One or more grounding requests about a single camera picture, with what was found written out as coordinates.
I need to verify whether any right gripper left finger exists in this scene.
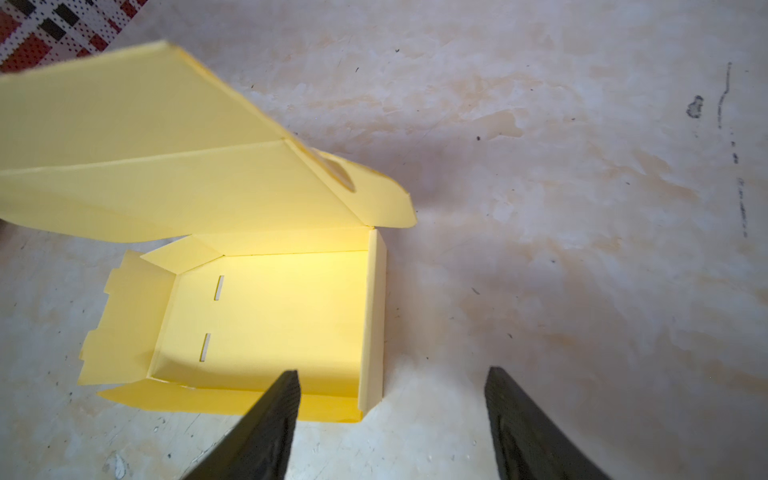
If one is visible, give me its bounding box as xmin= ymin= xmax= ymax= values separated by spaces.
xmin=186 ymin=370 xmax=301 ymax=480

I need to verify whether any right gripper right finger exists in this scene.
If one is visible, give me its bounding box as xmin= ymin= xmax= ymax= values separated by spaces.
xmin=484 ymin=366 xmax=607 ymax=480

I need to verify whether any yellow paper box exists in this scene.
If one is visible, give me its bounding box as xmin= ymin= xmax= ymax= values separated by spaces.
xmin=1 ymin=42 xmax=417 ymax=422

